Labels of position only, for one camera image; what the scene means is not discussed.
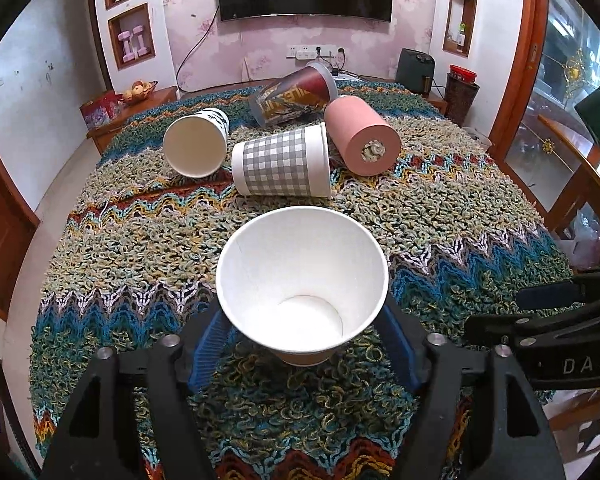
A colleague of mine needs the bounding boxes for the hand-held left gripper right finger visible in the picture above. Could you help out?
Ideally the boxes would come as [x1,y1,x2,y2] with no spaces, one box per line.
[380,292,566,480]

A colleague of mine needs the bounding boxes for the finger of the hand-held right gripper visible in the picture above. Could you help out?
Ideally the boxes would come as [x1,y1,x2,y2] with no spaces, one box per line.
[517,265,600,312]
[463,304,600,362]

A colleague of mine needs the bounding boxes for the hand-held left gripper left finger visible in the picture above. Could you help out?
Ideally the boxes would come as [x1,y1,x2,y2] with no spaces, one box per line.
[40,310,231,480]

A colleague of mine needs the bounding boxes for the plain white paper cup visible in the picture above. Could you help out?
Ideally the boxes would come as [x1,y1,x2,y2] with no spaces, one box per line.
[216,206,391,367]

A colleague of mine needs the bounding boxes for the grey checked paper cup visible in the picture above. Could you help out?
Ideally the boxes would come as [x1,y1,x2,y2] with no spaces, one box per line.
[231,122,334,199]

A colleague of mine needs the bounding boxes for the white cup with black pattern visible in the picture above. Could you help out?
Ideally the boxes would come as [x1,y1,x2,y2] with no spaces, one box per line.
[162,108,231,179]

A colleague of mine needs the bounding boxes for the dark red printed cup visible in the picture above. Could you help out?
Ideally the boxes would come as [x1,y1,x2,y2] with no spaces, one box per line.
[249,61,340,128]

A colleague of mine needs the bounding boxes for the colourful knitted blanket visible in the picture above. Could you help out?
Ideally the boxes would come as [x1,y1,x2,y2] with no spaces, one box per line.
[27,80,577,480]

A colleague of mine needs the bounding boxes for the dark wicker basket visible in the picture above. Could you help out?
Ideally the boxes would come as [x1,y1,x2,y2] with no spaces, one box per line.
[445,73,481,127]

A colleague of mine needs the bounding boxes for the pink roll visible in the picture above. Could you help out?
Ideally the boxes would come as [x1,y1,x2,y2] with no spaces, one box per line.
[324,96,402,177]

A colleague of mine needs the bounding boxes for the wooden side cabinet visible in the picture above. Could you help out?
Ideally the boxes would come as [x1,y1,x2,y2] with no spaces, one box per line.
[85,86,181,156]

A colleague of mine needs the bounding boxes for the black appliance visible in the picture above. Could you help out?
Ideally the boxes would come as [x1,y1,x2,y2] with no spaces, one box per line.
[396,48,436,95]

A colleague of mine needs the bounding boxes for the wooden framed glass door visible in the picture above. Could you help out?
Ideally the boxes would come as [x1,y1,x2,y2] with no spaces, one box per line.
[489,0,600,213]

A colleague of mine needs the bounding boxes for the colourful printed box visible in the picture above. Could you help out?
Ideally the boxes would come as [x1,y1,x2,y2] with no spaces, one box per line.
[80,92,124,131]

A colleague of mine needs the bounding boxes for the fruit bowl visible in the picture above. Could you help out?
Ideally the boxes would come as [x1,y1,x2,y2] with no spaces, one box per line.
[121,80,159,106]

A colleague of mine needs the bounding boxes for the pink dumbbell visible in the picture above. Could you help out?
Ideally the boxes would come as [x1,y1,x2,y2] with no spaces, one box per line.
[132,26,151,59]
[117,31,136,63]

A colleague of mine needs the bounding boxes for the black television cable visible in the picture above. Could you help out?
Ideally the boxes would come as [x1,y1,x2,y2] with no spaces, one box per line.
[175,4,222,94]

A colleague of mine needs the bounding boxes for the white wall socket strip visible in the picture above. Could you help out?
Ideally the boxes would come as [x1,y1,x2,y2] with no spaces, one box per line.
[286,44,339,60]

